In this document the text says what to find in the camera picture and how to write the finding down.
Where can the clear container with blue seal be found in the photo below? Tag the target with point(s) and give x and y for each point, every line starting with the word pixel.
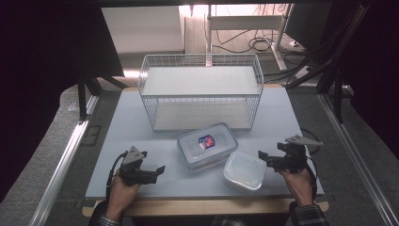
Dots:
pixel 207 147

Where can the aluminium rail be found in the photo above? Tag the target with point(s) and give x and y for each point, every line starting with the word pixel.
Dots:
pixel 354 157
pixel 62 163

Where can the person's left hand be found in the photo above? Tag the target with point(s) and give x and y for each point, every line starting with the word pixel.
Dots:
pixel 120 196

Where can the dark monitor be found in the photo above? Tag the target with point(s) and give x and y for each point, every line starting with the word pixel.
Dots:
pixel 309 25

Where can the white cabinet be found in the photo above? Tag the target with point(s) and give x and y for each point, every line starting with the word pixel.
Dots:
pixel 144 29

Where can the person's right hand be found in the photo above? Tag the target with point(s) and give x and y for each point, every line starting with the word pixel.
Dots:
pixel 298 185

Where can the white desk frame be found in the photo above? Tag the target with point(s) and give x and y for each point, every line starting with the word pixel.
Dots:
pixel 244 22

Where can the white power strip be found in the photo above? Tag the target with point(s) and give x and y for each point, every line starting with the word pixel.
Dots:
pixel 302 72

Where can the person's plaid shirt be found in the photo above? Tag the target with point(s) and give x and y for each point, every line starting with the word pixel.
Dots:
pixel 230 222

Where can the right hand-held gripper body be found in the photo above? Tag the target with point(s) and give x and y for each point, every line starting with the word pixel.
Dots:
pixel 295 157

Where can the white square lidded container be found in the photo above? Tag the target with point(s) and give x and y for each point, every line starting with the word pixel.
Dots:
pixel 244 171

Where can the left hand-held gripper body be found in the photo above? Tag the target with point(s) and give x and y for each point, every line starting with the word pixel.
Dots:
pixel 131 169

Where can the black metal stand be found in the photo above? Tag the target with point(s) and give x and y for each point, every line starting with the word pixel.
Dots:
pixel 338 94
pixel 82 100

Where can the black curtain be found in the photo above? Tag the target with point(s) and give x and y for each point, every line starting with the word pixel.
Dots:
pixel 379 62
pixel 40 78

